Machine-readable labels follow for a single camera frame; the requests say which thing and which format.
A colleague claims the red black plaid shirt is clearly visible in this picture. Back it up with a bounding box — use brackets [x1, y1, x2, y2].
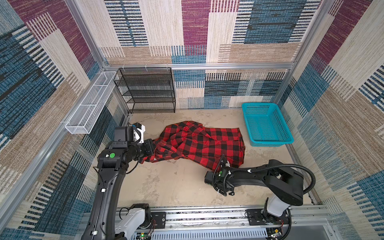
[140, 121, 246, 170]

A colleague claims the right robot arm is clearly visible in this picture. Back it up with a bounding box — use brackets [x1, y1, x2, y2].
[205, 157, 316, 225]

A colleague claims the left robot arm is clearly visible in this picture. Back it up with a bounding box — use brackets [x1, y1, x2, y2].
[81, 139, 155, 240]

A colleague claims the teal plastic basket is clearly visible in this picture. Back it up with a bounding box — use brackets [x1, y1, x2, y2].
[242, 103, 294, 147]

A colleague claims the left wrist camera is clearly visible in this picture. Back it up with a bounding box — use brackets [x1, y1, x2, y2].
[114, 123, 146, 144]

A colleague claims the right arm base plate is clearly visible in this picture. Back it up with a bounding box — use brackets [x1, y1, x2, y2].
[244, 209, 290, 226]

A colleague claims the aluminium mounting rail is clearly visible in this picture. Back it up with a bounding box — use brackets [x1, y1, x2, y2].
[151, 205, 341, 240]

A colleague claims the black wire shelf rack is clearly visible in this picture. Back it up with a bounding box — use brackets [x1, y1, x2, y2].
[115, 67, 176, 114]

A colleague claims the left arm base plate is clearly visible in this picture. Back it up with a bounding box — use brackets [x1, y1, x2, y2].
[150, 212, 167, 230]

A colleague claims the white wire mesh tray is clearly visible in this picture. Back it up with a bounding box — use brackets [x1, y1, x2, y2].
[65, 72, 117, 135]

